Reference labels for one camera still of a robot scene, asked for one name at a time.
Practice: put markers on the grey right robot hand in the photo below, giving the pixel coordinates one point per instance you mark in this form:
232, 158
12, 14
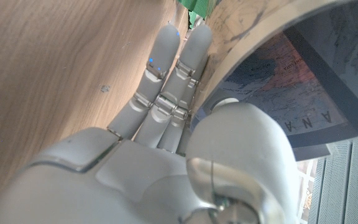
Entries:
135, 180

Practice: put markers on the green crepe paper sheet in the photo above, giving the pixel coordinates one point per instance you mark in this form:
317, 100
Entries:
199, 6

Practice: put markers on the map-printed cardboard tube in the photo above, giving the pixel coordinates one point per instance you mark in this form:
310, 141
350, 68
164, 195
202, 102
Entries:
291, 77

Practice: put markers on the printed bookshelf backdrop cloth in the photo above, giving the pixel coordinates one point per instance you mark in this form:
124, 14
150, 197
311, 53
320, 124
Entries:
306, 186

